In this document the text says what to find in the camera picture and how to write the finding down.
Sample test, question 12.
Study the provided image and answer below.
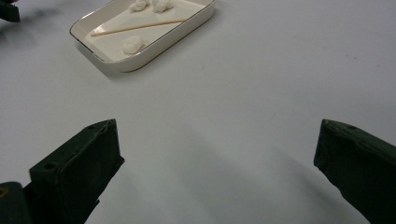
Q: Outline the white cotton ball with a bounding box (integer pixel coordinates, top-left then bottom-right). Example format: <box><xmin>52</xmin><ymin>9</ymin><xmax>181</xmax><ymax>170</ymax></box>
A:
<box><xmin>120</xmin><ymin>35</ymin><xmax>147</xmax><ymax>56</ymax></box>
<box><xmin>151</xmin><ymin>0</ymin><xmax>175</xmax><ymax>14</ymax></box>
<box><xmin>129</xmin><ymin>0</ymin><xmax>150</xmax><ymax>13</ymax></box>

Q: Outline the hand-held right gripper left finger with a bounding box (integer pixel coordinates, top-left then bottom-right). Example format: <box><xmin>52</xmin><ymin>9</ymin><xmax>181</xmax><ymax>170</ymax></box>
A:
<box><xmin>22</xmin><ymin>118</ymin><xmax>125</xmax><ymax>224</ymax></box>

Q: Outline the thin wooden stick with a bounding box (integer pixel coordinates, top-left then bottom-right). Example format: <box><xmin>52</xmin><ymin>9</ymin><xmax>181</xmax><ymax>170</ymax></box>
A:
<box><xmin>90</xmin><ymin>19</ymin><xmax>188</xmax><ymax>37</ymax></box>

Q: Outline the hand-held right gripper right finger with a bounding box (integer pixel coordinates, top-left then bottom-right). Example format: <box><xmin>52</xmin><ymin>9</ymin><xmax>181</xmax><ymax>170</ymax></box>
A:
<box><xmin>313</xmin><ymin>119</ymin><xmax>396</xmax><ymax>224</ymax></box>

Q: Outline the white rectangular tray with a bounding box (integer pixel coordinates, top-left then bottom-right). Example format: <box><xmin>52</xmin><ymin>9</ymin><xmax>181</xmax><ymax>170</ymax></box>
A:
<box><xmin>69</xmin><ymin>0</ymin><xmax>217</xmax><ymax>73</ymax></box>

